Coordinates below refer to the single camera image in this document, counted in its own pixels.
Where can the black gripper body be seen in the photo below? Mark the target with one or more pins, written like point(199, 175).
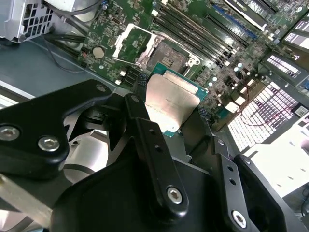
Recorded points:
point(116, 203)

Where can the metal socket cover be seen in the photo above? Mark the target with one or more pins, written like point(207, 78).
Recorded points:
point(147, 48)

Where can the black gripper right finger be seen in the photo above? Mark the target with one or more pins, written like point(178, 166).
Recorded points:
point(229, 174)

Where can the silver CPU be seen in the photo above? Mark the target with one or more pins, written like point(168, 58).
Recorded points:
point(169, 101)

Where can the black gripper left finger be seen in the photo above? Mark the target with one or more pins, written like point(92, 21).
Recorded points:
point(36, 125)

